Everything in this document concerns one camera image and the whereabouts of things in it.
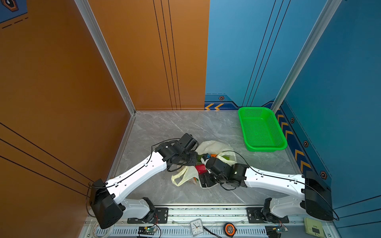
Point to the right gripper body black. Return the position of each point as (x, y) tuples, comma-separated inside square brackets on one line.
[(210, 179)]

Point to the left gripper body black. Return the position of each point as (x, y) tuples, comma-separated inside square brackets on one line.
[(188, 159)]

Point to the red dragon fruit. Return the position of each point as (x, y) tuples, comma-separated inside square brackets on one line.
[(201, 169)]

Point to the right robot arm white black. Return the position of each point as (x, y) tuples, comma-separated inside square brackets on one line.
[(304, 194)]

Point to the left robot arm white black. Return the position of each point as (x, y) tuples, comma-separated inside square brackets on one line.
[(108, 199)]

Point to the small white clock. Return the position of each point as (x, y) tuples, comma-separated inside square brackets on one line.
[(196, 227)]

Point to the orange black tape measure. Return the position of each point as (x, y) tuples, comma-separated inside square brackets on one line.
[(229, 230)]

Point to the green plastic basket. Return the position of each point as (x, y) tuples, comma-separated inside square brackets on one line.
[(261, 130)]

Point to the right circuit board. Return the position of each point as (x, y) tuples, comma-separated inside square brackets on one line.
[(275, 231)]

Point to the circuit board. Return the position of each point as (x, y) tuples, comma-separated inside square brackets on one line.
[(275, 231), (147, 232)]

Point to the left circuit board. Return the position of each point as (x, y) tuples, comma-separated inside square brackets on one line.
[(147, 232)]

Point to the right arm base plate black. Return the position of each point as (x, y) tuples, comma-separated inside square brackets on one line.
[(254, 214)]

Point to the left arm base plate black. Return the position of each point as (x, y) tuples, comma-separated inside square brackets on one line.
[(160, 216)]

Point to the green wall switch box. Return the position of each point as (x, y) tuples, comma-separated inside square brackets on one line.
[(314, 228)]

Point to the left aluminium frame post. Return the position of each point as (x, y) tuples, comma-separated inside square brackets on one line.
[(102, 46)]

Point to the aluminium frame post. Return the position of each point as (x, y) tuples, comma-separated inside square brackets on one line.
[(314, 36), (102, 46)]

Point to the right aluminium frame post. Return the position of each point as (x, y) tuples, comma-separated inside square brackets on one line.
[(314, 36)]

